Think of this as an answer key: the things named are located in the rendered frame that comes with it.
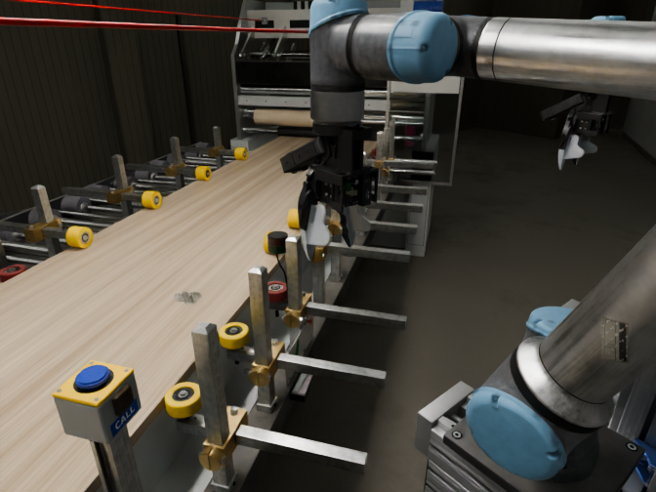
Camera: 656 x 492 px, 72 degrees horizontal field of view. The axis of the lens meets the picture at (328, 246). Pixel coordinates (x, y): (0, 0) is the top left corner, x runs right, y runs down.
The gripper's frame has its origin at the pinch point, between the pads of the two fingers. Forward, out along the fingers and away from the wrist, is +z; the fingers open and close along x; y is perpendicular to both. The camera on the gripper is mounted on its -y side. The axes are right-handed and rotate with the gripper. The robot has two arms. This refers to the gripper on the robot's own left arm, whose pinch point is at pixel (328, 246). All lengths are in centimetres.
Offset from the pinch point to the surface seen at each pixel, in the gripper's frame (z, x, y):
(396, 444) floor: 132, 73, -40
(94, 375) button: 8.5, -36.6, -3.0
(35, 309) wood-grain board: 42, -36, -90
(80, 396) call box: 9.6, -38.8, -1.4
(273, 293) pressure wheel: 41, 22, -53
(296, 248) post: 24, 25, -44
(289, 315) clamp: 45, 22, -44
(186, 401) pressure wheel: 41, -18, -26
